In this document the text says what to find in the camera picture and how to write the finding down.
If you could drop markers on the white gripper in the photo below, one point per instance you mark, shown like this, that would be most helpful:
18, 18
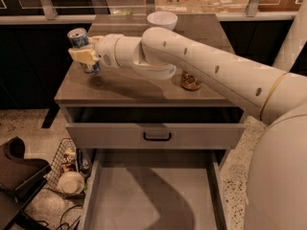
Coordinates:
106, 51

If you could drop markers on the silver blue redbull can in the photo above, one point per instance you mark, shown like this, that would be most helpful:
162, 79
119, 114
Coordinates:
78, 39

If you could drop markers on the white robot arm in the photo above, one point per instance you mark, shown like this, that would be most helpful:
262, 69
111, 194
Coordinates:
277, 181

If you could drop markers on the grey drawer cabinet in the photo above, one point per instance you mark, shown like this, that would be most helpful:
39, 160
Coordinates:
124, 88

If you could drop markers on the grey top drawer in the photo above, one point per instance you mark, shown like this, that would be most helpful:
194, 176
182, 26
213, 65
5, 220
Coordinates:
179, 128

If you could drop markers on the grey drawer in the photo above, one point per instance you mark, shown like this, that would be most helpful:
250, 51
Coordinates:
179, 128
154, 189

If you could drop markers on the gold soda can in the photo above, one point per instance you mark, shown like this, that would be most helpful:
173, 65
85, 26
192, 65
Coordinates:
189, 82

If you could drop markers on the grey middle drawer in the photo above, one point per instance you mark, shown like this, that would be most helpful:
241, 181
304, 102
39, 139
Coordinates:
154, 189

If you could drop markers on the white bowl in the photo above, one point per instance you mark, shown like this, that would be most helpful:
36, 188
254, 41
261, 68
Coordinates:
164, 19

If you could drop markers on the dark bottle in basket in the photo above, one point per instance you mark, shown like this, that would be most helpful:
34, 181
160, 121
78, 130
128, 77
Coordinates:
84, 167

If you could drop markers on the brown snack bag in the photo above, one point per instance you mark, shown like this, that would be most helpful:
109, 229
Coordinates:
68, 161

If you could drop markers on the white cup in basket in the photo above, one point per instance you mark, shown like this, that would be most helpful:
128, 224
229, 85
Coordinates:
71, 183

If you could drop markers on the black wire basket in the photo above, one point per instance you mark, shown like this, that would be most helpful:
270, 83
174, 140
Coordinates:
54, 175

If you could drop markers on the white diagonal post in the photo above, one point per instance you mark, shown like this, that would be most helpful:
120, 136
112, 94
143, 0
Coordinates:
294, 41

